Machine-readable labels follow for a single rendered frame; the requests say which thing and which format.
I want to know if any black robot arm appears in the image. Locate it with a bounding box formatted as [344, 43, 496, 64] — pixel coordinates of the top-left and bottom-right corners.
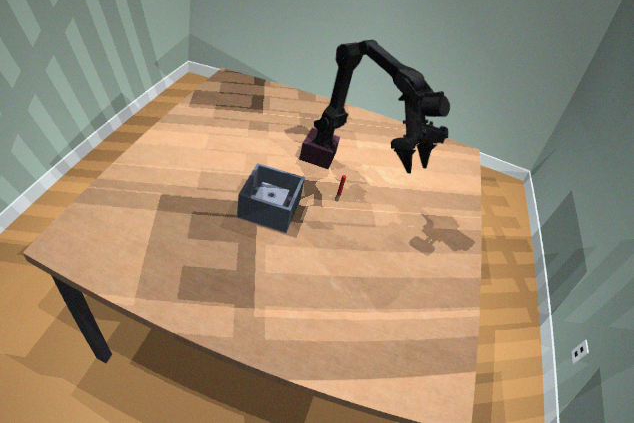
[312, 40, 450, 148]

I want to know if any dark red peg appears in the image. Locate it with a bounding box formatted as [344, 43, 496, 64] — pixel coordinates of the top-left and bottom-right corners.
[337, 175, 346, 195]

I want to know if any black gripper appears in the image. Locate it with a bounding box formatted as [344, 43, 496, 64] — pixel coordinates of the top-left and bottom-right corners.
[391, 116, 437, 174]

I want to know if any white square plate with hole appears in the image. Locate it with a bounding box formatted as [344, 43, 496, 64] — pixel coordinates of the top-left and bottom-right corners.
[255, 182, 289, 207]

